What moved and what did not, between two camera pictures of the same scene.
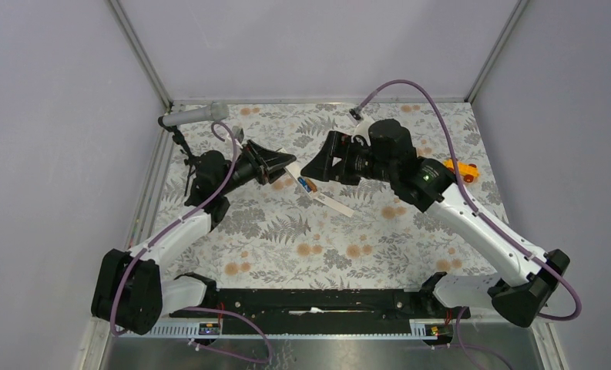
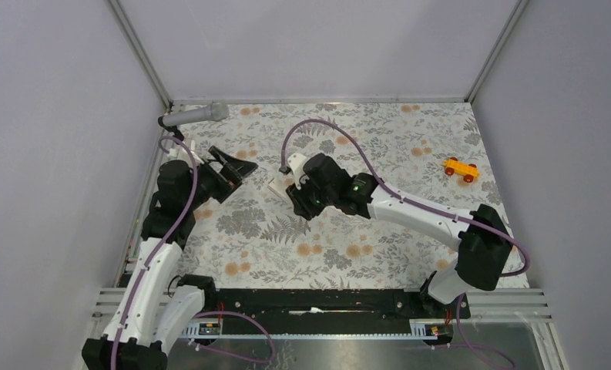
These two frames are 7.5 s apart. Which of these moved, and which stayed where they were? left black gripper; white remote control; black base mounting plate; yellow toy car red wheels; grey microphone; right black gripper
Moved: right black gripper; left black gripper; white remote control
Stayed: black base mounting plate; grey microphone; yellow toy car red wheels
